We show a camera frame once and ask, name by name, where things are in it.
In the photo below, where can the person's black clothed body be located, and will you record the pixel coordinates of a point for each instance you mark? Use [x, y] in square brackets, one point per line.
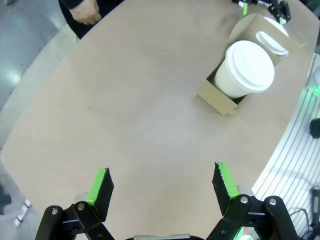
[110, 10]

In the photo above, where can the large white paper cup lidded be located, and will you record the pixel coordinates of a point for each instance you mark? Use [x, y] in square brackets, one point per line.
[246, 65]

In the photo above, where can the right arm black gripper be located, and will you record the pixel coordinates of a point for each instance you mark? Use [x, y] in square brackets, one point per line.
[258, 1]

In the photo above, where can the brown cardboard cup carrier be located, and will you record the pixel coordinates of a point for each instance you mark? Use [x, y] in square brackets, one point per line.
[216, 98]

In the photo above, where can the white paper cup with lid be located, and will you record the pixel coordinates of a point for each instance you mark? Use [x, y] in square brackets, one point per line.
[271, 43]

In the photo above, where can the person's right hand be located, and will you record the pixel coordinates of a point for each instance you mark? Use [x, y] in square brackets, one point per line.
[86, 12]

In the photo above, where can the black box device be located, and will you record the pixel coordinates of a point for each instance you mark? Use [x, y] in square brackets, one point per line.
[316, 203]

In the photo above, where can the black floor object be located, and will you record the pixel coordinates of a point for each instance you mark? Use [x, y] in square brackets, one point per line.
[5, 195]

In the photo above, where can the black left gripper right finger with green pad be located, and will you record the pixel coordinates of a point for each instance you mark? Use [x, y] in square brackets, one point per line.
[222, 190]

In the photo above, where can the aluminium slotted mounting plate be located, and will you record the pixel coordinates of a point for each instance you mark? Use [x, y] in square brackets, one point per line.
[287, 160]

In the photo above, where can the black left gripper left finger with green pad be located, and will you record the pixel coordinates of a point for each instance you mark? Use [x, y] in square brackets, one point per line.
[103, 192]

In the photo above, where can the black round device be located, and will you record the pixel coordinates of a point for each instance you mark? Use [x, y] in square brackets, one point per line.
[315, 128]

